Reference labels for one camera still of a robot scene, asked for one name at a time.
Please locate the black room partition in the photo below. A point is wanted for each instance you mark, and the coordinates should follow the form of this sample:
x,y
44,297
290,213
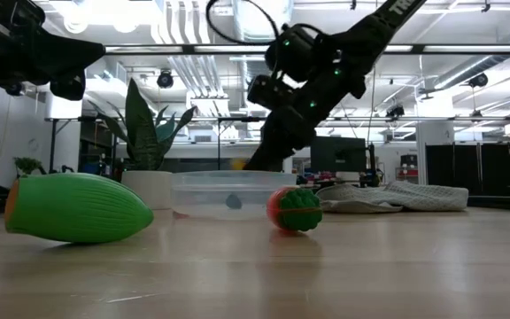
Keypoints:
x,y
469,168

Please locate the clear plastic tupperware container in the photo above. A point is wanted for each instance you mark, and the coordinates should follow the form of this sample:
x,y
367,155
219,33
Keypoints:
x,y
202,190

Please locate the black computer monitor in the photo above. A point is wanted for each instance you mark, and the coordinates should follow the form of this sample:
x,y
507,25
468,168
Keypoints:
x,y
337,155

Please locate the small green potted plant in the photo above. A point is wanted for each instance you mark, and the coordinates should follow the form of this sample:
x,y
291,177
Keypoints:
x,y
27,165

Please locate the black ceiling spotlight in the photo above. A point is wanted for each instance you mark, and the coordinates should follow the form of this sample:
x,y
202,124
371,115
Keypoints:
x,y
13,90
165,79
478,80
395,111

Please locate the green ribbed toy corn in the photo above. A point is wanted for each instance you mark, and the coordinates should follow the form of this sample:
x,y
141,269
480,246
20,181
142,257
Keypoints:
x,y
78,208

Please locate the white plant pot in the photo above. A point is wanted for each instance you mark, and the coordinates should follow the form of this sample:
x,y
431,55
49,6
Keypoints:
x,y
146,190

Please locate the red toy tomato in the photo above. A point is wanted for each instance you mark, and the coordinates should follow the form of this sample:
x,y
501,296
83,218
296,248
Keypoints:
x,y
295,209

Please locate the dark round toy grape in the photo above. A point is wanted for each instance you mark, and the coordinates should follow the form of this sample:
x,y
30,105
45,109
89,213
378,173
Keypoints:
x,y
234,201

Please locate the red toy produce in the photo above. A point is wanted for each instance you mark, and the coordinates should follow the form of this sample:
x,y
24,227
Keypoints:
x,y
180,215

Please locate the small yellow toy banana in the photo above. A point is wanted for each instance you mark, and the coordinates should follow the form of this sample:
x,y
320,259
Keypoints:
x,y
238,165

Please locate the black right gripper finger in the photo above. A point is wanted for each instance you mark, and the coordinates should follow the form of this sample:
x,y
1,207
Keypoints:
x,y
270,160

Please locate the grey waffle-weave cloth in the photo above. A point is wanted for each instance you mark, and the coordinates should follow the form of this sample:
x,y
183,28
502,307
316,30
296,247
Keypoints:
x,y
392,197

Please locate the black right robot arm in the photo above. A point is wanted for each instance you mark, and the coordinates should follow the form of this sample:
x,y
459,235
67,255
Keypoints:
x,y
370,31

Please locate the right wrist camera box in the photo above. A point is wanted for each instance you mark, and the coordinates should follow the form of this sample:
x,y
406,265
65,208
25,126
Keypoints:
x,y
270,91

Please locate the black metal table frame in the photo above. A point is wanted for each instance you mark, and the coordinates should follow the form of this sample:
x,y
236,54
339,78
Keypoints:
x,y
458,49

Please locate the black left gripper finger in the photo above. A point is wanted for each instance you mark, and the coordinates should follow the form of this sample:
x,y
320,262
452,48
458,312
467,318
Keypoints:
x,y
60,57

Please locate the green snake plant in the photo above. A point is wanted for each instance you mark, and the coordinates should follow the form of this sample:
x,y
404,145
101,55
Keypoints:
x,y
142,133

